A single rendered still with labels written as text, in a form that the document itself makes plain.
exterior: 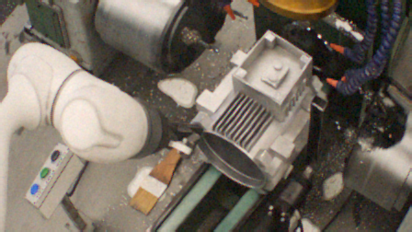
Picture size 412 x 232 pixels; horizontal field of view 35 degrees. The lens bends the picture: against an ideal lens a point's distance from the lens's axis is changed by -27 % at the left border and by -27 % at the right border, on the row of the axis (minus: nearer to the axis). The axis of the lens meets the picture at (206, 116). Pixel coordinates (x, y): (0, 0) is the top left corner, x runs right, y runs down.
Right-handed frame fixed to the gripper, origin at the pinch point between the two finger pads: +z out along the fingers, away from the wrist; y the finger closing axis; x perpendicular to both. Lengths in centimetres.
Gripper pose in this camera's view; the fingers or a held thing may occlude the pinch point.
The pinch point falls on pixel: (188, 133)
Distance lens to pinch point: 142.1
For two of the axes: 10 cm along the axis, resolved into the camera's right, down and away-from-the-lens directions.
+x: -4.6, 8.8, 1.3
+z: 3.5, 0.5, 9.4
